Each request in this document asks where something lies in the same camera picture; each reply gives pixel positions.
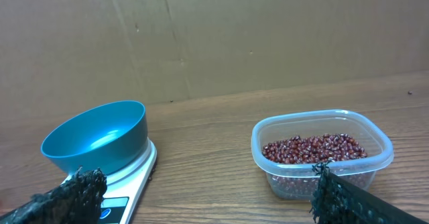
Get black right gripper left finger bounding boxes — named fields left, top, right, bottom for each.
left=1, top=168, right=107, bottom=224

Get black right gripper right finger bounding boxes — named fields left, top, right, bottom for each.
left=310, top=162, right=426, bottom=224

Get white digital kitchen scale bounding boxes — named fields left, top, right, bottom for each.
left=72, top=138, right=157, bottom=224

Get blue plastic bowl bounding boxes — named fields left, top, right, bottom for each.
left=40, top=101, right=147, bottom=174

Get red adzuki beans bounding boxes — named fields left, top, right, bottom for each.
left=261, top=133, right=368, bottom=164

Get clear plastic food container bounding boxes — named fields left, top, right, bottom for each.
left=251, top=109, right=394, bottom=200

